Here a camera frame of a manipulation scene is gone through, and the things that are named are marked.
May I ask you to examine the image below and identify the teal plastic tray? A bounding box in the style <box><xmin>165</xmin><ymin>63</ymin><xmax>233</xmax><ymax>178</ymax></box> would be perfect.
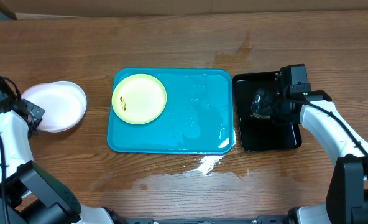
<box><xmin>107</xmin><ymin>68</ymin><xmax>234</xmax><ymax>154</ymax></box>

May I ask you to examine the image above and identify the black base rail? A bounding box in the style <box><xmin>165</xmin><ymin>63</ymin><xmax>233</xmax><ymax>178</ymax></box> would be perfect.
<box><xmin>126</xmin><ymin>215</ymin><xmax>297</xmax><ymax>224</ymax></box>

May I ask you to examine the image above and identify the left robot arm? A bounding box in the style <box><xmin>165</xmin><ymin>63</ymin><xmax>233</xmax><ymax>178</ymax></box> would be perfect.
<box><xmin>0</xmin><ymin>77</ymin><xmax>81</xmax><ymax>223</ymax></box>

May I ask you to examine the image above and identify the green yellow sponge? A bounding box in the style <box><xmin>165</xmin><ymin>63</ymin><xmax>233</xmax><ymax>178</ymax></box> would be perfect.
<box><xmin>252</xmin><ymin>113</ymin><xmax>271</xmax><ymax>120</ymax></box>

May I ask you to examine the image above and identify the white plate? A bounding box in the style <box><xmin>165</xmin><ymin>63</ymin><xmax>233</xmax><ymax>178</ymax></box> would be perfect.
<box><xmin>53</xmin><ymin>80</ymin><xmax>87</xmax><ymax>132</ymax></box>
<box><xmin>22</xmin><ymin>83</ymin><xmax>78</xmax><ymax>133</ymax></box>

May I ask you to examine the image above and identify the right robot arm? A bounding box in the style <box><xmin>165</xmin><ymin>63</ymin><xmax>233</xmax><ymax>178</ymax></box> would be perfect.
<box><xmin>251</xmin><ymin>64</ymin><xmax>368</xmax><ymax>224</ymax></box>

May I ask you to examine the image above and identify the yellow plate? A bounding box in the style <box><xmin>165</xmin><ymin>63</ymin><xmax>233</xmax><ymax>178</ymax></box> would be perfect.
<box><xmin>111</xmin><ymin>73</ymin><xmax>167</xmax><ymax>125</ymax></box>

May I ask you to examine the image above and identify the black rectangular tray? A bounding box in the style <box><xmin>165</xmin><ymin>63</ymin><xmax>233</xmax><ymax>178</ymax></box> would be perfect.
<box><xmin>232</xmin><ymin>71</ymin><xmax>302</xmax><ymax>152</ymax></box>

